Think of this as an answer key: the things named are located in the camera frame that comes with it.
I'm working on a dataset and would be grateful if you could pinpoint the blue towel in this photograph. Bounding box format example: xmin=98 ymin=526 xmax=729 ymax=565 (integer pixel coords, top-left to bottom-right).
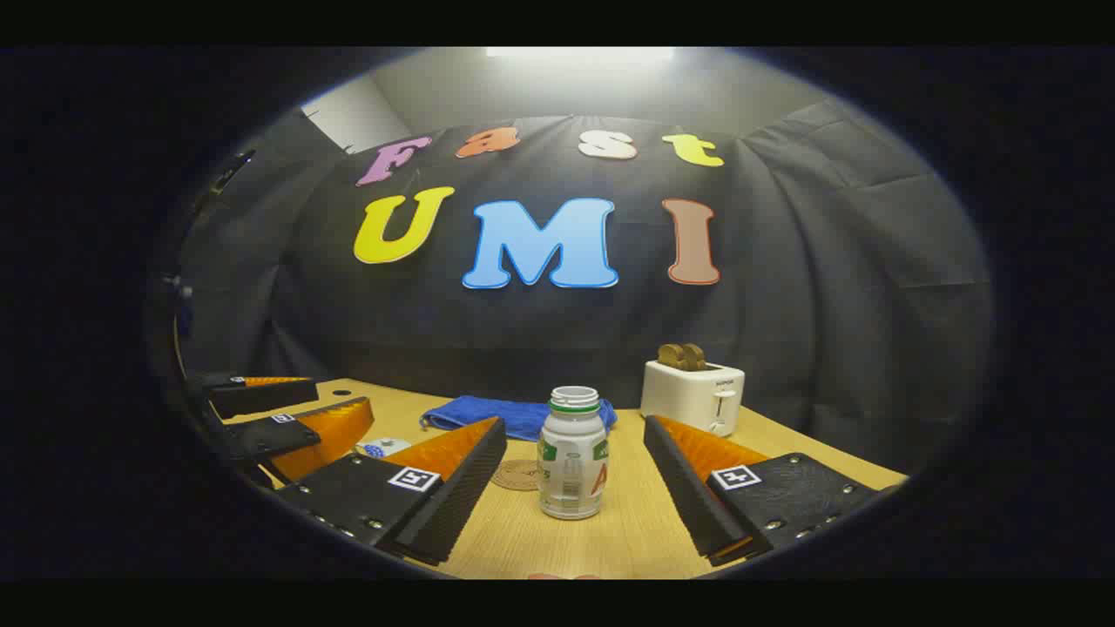
xmin=420 ymin=395 xmax=618 ymax=442

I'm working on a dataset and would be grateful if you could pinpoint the white plastic water bottle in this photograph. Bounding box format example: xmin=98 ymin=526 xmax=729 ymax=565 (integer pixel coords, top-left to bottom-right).
xmin=537 ymin=386 xmax=609 ymax=521

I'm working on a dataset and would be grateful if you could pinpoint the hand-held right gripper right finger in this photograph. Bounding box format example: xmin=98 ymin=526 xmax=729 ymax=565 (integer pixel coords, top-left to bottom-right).
xmin=643 ymin=415 xmax=881 ymax=567

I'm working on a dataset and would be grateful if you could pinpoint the white ceramic teacup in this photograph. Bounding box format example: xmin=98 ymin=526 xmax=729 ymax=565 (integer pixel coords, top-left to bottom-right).
xmin=355 ymin=435 xmax=412 ymax=461

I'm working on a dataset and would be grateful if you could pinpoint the black backdrop cloth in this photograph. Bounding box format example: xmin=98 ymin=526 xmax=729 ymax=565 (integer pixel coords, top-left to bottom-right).
xmin=179 ymin=98 xmax=994 ymax=475

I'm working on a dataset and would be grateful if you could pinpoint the round wooden coaster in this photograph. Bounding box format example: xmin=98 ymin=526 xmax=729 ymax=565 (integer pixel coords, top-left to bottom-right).
xmin=490 ymin=459 xmax=543 ymax=492

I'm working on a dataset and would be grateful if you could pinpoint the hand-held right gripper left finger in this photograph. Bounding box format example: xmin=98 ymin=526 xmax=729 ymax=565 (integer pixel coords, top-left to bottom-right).
xmin=274 ymin=416 xmax=508 ymax=565

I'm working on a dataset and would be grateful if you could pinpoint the white toaster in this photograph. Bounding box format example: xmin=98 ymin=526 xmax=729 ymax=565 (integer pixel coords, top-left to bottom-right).
xmin=640 ymin=359 xmax=747 ymax=438

